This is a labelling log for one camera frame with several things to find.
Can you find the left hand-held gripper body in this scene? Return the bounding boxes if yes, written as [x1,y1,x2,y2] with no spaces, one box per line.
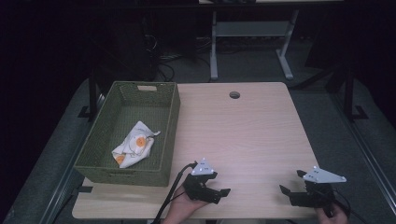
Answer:
[182,158,219,205]

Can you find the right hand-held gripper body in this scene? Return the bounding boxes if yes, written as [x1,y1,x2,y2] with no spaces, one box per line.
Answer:
[291,165,347,209]

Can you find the white cloth with orange print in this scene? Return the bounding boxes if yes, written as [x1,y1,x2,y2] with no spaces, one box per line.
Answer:
[111,120,162,169]

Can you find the green woven basket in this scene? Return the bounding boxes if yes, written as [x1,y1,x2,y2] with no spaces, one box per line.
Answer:
[74,80,181,188]

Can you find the person's left hand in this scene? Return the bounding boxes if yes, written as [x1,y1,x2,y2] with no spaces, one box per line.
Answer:
[162,184,210,224]

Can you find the person's right hand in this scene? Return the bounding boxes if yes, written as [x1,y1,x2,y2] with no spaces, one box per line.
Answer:
[314,203,350,224]

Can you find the black metal stand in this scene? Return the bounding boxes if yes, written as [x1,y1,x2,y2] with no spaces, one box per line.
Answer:
[78,66,102,121]
[342,66,369,122]

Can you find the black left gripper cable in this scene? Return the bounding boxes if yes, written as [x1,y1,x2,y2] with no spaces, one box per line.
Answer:
[151,161,199,224]

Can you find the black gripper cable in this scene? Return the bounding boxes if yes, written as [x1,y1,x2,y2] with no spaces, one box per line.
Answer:
[151,161,199,224]
[328,186,370,224]

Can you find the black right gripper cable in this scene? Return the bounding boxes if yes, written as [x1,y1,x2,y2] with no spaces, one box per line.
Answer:
[328,186,370,224]

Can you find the black floor cables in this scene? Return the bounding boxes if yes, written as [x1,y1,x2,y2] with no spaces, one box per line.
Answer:
[141,34,213,82]

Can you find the white metal desk frame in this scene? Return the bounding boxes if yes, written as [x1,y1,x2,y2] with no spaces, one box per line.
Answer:
[209,8,301,81]

